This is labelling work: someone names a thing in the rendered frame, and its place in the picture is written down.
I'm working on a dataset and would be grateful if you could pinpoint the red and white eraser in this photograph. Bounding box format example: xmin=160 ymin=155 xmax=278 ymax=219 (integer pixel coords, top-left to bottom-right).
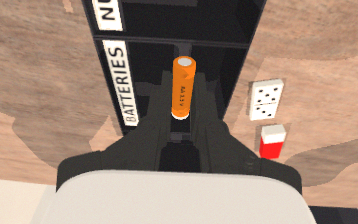
xmin=259 ymin=124 xmax=286 ymax=159

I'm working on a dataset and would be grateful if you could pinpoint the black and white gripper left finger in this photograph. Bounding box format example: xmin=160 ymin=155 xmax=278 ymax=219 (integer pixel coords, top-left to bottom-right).
xmin=56 ymin=71 xmax=173 ymax=192

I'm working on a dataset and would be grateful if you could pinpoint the white domino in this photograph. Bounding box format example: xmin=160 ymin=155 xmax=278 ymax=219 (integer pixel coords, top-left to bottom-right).
xmin=249 ymin=79 xmax=283 ymax=120

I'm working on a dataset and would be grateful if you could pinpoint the black rack of bins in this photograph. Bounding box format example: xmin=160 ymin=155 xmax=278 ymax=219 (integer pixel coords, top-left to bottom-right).
xmin=81 ymin=0 xmax=267 ymax=173

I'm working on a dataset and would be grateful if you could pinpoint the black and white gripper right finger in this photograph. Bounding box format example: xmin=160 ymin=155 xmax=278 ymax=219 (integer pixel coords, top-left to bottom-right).
xmin=190 ymin=72 xmax=302 ymax=196

